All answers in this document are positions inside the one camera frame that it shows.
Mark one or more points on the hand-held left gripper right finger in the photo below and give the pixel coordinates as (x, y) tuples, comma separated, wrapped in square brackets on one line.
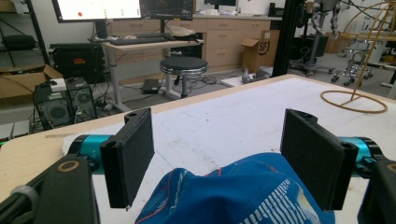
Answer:
[(314, 161)]

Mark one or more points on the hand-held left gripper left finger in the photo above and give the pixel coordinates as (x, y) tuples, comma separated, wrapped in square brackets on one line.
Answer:
[(129, 161)]

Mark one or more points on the blue cap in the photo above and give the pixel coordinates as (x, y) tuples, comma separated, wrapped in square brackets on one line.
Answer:
[(236, 193)]

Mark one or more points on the black power adapter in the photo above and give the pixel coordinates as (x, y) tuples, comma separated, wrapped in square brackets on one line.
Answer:
[(150, 86)]

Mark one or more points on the black computer tower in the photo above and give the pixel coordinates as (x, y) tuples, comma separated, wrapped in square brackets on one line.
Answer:
[(67, 104)]

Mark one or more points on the chrome wheeled stool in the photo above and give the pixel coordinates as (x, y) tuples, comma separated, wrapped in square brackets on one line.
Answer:
[(351, 67)]

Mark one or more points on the black round stool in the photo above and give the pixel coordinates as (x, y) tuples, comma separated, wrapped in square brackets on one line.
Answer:
[(184, 66)]

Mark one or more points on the wooden hat stand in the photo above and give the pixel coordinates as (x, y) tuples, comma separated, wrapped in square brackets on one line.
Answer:
[(364, 62)]

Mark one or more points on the black equipment case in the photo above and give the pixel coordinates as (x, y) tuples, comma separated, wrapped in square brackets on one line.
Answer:
[(77, 60)]

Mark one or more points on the wooden standing desk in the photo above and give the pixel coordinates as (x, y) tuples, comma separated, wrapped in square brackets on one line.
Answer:
[(149, 46)]

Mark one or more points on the black keyboard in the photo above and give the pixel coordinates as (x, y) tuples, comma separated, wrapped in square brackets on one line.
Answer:
[(137, 40)]

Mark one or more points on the cardboard box with black print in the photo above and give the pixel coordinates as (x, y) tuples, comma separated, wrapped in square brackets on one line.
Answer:
[(260, 49)]

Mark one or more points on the open cardboard box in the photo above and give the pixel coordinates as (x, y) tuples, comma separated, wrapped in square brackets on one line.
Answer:
[(21, 82)]

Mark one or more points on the wooden drawer cabinet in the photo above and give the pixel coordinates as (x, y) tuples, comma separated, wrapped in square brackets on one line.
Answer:
[(218, 40)]

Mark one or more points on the white computer monitor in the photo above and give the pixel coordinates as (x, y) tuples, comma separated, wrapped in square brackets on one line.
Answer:
[(98, 9)]

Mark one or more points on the dark computer monitor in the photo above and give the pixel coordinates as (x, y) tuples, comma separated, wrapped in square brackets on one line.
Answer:
[(166, 8)]

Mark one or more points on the black shelf rack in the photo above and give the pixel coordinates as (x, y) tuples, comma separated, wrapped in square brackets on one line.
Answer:
[(25, 34)]

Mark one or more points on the black metal post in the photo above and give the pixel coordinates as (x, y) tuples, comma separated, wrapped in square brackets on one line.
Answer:
[(288, 37)]

